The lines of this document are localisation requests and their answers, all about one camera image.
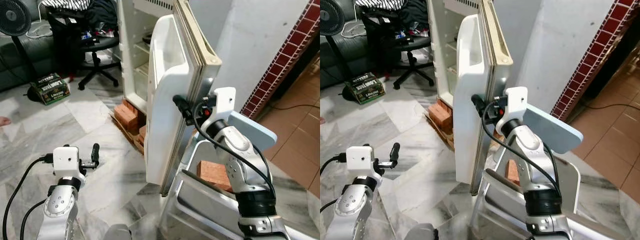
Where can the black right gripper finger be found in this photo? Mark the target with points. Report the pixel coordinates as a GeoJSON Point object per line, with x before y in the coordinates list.
{"type": "Point", "coordinates": [478, 102]}
{"type": "Point", "coordinates": [181, 104]}

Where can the fridge door with green sticker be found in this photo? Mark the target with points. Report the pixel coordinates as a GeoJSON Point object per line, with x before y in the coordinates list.
{"type": "Point", "coordinates": [165, 115]}
{"type": "Point", "coordinates": [467, 130]}

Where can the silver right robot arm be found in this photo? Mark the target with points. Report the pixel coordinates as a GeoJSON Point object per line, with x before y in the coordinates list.
{"type": "Point", "coordinates": [235, 145]}
{"type": "Point", "coordinates": [527, 145]}

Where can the white mini fridge body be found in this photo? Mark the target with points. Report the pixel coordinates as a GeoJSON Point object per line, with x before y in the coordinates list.
{"type": "Point", "coordinates": [436, 50]}
{"type": "Point", "coordinates": [125, 60]}

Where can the brown cardboard sheet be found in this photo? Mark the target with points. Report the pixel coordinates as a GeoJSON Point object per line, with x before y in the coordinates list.
{"type": "Point", "coordinates": [126, 135]}
{"type": "Point", "coordinates": [437, 134]}

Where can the light blue plastic child chair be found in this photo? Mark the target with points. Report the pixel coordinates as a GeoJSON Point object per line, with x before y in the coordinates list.
{"type": "Point", "coordinates": [555, 130]}
{"type": "Point", "coordinates": [255, 132]}

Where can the green printed cardboard box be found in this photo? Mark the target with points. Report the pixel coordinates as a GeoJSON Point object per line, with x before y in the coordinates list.
{"type": "Point", "coordinates": [50, 90]}
{"type": "Point", "coordinates": [364, 89]}

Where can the grey left robot leg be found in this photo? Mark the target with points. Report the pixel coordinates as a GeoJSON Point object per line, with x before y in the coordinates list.
{"type": "Point", "coordinates": [117, 233]}
{"type": "Point", "coordinates": [420, 233]}

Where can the grey metal folding chair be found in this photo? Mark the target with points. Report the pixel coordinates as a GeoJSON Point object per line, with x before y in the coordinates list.
{"type": "Point", "coordinates": [200, 210]}
{"type": "Point", "coordinates": [505, 210]}

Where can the black office swivel chair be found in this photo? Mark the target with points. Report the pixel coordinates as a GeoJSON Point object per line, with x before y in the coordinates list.
{"type": "Point", "coordinates": [377, 45]}
{"type": "Point", "coordinates": [65, 45]}

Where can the dark leather sofa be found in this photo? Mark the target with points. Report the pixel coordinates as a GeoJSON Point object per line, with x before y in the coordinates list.
{"type": "Point", "coordinates": [327, 65]}
{"type": "Point", "coordinates": [10, 60]}

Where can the black white striped garment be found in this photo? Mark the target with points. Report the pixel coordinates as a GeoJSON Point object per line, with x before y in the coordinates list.
{"type": "Point", "coordinates": [380, 4]}
{"type": "Point", "coordinates": [65, 4]}

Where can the black standing fan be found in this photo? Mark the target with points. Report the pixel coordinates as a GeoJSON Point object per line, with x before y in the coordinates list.
{"type": "Point", "coordinates": [330, 17]}
{"type": "Point", "coordinates": [12, 17]}

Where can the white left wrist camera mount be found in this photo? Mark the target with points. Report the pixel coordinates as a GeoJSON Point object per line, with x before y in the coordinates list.
{"type": "Point", "coordinates": [66, 161]}
{"type": "Point", "coordinates": [359, 161]}

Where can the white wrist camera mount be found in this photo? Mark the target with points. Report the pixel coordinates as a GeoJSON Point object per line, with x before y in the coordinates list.
{"type": "Point", "coordinates": [359, 161]}
{"type": "Point", "coordinates": [224, 102]}
{"type": "Point", "coordinates": [66, 161]}
{"type": "Point", "coordinates": [516, 102]}

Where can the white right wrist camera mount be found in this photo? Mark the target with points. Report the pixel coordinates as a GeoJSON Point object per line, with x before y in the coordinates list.
{"type": "Point", "coordinates": [224, 102]}
{"type": "Point", "coordinates": [516, 102]}

